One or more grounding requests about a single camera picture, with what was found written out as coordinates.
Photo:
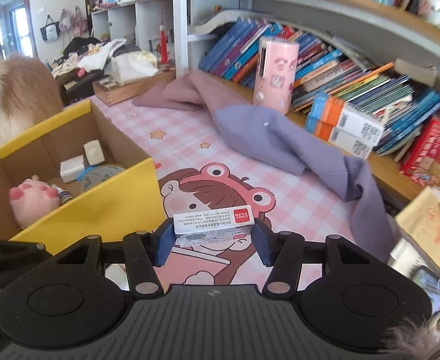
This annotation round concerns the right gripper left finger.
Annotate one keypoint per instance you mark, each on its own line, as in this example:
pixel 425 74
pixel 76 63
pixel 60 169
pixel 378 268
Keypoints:
pixel 143 252

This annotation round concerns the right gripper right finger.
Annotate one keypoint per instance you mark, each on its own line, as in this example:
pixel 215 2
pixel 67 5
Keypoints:
pixel 283 252

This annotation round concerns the small white red box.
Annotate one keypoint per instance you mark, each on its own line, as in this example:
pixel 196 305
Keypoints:
pixel 213 226

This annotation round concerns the pink plush toy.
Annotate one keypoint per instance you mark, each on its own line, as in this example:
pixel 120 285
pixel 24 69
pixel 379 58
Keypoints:
pixel 32 200

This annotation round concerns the yellow tape roll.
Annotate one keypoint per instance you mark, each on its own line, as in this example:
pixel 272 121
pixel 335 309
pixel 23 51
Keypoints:
pixel 99 175

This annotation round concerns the white USB wall charger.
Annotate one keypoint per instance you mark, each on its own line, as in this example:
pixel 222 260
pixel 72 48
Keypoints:
pixel 72 168

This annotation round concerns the blue white spray bottle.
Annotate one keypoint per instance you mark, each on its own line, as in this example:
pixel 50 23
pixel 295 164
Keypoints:
pixel 64 195

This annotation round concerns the beige rectangular block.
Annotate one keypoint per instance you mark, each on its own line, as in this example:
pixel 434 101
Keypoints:
pixel 94 153

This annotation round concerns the yellow cardboard box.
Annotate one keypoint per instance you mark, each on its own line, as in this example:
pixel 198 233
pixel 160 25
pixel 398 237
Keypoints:
pixel 127 202

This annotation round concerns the purple pink cloth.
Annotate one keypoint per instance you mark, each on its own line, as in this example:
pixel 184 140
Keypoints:
pixel 266 135

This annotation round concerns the orange white blue boxes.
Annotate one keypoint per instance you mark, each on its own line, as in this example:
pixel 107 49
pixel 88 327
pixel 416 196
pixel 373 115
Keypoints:
pixel 333 120

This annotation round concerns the brown paper envelope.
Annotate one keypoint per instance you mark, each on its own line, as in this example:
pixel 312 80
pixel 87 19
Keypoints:
pixel 419 222

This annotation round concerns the black smartphone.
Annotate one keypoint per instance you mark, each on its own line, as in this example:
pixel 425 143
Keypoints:
pixel 426 279

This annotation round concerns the wooden chess box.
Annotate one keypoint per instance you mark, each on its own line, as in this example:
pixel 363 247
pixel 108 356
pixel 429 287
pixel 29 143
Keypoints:
pixel 111 93

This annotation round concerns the orange white fluffy cat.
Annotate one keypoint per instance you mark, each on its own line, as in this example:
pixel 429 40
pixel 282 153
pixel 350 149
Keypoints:
pixel 29 95

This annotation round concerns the red dictionary books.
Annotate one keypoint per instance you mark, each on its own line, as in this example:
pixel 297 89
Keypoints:
pixel 422 162

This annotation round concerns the tissue pack cloth cover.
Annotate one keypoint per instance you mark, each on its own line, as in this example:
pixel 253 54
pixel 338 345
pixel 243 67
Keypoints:
pixel 131 66

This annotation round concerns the pink cylindrical device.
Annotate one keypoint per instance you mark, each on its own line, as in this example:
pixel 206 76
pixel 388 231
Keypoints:
pixel 275 75

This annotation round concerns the grey wooden bookshelf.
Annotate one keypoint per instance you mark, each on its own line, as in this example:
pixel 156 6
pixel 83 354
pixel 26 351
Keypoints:
pixel 379 32

